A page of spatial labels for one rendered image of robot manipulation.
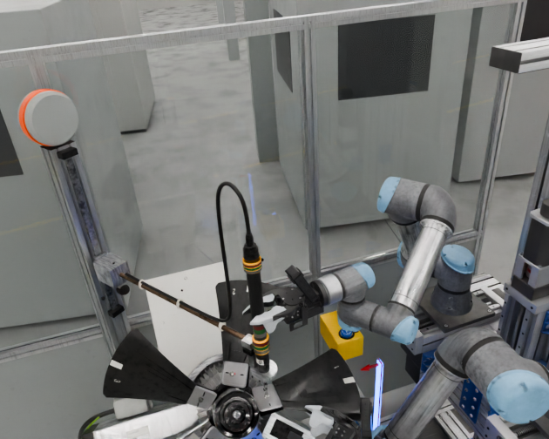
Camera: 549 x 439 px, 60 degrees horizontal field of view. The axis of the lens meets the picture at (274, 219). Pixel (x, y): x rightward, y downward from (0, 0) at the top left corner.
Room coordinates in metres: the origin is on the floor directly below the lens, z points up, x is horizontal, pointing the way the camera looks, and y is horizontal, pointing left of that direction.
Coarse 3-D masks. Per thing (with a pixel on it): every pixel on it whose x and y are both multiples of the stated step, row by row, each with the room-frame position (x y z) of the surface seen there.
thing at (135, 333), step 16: (128, 336) 0.93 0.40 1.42; (144, 336) 0.93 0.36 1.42; (128, 352) 0.91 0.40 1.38; (144, 352) 0.91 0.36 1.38; (112, 368) 0.90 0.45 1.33; (128, 368) 0.90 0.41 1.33; (144, 368) 0.89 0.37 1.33; (160, 368) 0.89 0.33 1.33; (176, 368) 0.89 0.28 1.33; (112, 384) 0.90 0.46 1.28; (128, 384) 0.89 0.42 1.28; (144, 384) 0.89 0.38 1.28; (160, 384) 0.88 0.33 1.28; (176, 384) 0.88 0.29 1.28; (192, 384) 0.87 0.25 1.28; (160, 400) 0.89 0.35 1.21; (176, 400) 0.88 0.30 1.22
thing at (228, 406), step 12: (216, 396) 0.88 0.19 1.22; (228, 396) 0.84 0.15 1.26; (240, 396) 0.85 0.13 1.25; (252, 396) 0.85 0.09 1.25; (216, 408) 0.82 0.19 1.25; (228, 408) 0.83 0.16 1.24; (240, 408) 0.83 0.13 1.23; (252, 408) 0.84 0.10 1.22; (216, 420) 0.80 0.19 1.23; (228, 420) 0.81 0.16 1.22; (240, 420) 0.81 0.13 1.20; (252, 420) 0.81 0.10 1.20; (228, 432) 0.79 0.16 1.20; (240, 432) 0.79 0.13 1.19
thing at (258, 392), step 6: (270, 384) 0.94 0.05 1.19; (252, 390) 0.92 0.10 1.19; (258, 390) 0.92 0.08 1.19; (270, 390) 0.92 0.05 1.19; (258, 396) 0.89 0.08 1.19; (270, 396) 0.89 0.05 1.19; (276, 396) 0.89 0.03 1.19; (258, 402) 0.87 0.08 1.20; (264, 402) 0.87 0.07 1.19; (270, 402) 0.87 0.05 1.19; (276, 402) 0.87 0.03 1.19; (264, 408) 0.85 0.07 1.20; (270, 408) 0.85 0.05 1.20; (276, 408) 0.85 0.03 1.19
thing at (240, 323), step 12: (216, 288) 1.13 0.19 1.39; (240, 288) 1.10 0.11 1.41; (264, 288) 1.08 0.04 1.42; (276, 288) 1.07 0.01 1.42; (240, 300) 1.07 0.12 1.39; (240, 312) 1.05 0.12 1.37; (228, 324) 1.04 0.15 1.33; (240, 324) 1.02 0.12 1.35; (228, 336) 1.01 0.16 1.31; (228, 348) 0.98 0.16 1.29; (240, 348) 0.97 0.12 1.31; (228, 360) 0.96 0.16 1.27; (240, 360) 0.94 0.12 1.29
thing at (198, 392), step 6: (198, 390) 0.88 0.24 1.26; (204, 390) 0.87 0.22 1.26; (192, 396) 0.88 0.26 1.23; (198, 396) 0.88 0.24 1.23; (204, 396) 0.87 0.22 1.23; (210, 396) 0.87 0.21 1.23; (186, 402) 0.89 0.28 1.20; (192, 402) 0.88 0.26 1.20; (204, 402) 0.88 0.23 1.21; (210, 402) 0.87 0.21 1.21; (204, 408) 0.88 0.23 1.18
